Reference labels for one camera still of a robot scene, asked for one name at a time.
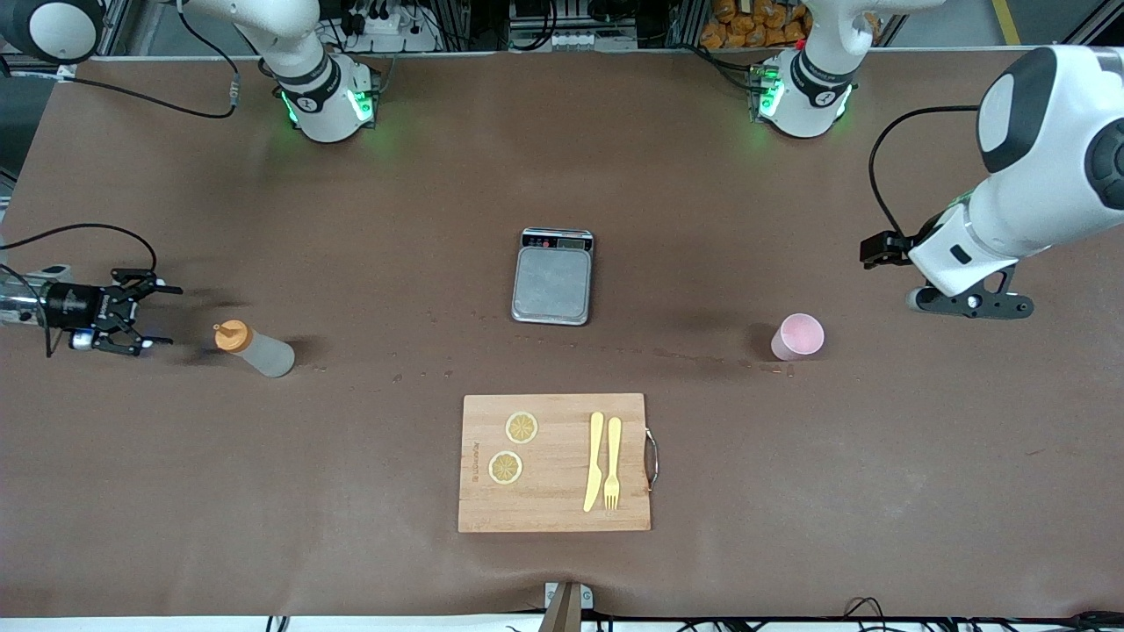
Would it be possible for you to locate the yellow plastic fork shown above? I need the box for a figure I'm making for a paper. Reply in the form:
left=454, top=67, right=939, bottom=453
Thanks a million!
left=603, top=417, right=623, bottom=512

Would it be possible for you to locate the black looped floor cable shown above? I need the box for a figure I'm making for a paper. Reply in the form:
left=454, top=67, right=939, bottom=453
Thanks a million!
left=843, top=597, right=888, bottom=632

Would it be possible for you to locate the pink plastic cup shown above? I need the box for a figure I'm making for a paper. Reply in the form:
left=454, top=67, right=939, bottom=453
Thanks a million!
left=771, top=312, right=825, bottom=363

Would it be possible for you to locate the black electronics box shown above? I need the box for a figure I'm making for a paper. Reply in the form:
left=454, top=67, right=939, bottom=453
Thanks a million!
left=509, top=0, right=642, bottom=32

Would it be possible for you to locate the yellow plastic knife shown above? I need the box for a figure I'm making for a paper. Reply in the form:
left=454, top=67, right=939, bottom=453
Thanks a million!
left=583, top=412, right=606, bottom=514

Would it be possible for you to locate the translucent sauce bottle orange cap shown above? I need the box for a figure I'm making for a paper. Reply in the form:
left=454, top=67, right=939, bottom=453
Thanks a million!
left=213, top=320, right=296, bottom=379

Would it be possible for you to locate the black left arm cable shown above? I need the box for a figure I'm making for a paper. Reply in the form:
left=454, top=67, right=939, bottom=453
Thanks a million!
left=868, top=105, right=981, bottom=242

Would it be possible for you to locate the black arm base cable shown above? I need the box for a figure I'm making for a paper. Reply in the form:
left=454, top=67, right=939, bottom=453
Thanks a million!
left=689, top=42, right=758, bottom=93

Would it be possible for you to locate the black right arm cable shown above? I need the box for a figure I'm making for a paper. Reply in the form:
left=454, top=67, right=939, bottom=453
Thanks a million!
left=0, top=0, right=243, bottom=275

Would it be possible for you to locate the brown table mat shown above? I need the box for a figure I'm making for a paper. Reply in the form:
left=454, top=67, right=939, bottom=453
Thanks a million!
left=0, top=48, right=1124, bottom=620

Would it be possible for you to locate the wooden cutting board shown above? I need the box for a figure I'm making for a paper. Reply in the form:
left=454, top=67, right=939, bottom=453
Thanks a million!
left=458, top=392, right=659, bottom=534

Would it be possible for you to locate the aluminium frame post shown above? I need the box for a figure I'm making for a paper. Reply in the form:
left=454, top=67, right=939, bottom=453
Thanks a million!
left=97, top=0, right=133, bottom=55

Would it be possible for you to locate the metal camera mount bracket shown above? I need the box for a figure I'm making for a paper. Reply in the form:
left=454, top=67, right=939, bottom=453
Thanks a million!
left=543, top=581, right=594, bottom=632

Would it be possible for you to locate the white connector strip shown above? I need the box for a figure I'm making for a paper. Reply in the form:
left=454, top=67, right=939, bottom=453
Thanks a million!
left=512, top=31, right=638, bottom=51

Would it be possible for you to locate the orange snack packets pile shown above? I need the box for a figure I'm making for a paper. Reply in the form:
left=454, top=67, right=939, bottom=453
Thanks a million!
left=700, top=0, right=813, bottom=50

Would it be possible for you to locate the white power strip with plugs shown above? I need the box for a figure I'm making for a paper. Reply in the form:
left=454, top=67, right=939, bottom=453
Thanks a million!
left=347, top=7, right=440, bottom=54

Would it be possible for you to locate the grey digital kitchen scale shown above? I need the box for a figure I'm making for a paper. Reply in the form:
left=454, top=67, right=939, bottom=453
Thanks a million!
left=511, top=227, right=595, bottom=327

